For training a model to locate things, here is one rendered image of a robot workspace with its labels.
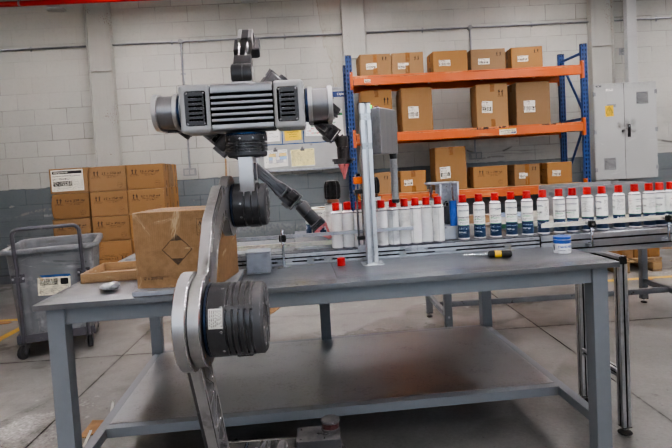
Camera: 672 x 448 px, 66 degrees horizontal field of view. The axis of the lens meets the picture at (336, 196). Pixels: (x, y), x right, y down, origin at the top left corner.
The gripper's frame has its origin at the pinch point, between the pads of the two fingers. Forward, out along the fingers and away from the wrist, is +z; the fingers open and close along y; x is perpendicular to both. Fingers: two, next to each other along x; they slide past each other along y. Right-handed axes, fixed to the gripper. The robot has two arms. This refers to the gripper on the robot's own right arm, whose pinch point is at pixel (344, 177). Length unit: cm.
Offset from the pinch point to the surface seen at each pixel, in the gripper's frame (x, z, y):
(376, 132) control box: 36.3, -18.9, -9.9
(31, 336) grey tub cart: -137, 105, 215
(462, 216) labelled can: 23, 20, -49
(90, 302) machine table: 64, 35, 98
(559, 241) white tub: 45, 30, -83
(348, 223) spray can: 21.4, 19.6, 1.9
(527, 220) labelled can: 24, 24, -79
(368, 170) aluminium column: 35.0, -3.6, -5.9
